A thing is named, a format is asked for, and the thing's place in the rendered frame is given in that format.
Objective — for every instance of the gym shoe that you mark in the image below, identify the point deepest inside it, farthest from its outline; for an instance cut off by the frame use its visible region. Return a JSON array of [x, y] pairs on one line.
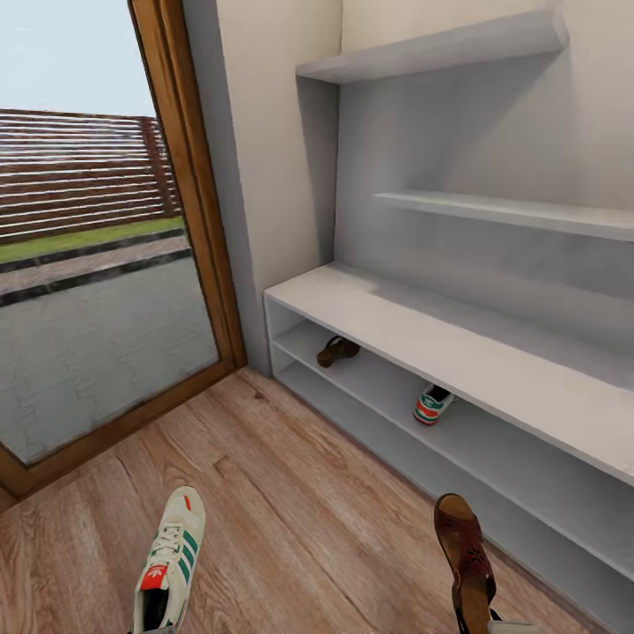
[[433, 403], [164, 587]]

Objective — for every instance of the sandal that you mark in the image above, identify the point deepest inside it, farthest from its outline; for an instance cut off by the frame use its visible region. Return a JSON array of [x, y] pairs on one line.
[[337, 347], [460, 536]]

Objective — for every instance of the door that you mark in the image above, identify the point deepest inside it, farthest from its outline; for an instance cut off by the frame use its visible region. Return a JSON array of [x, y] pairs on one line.
[[116, 296]]

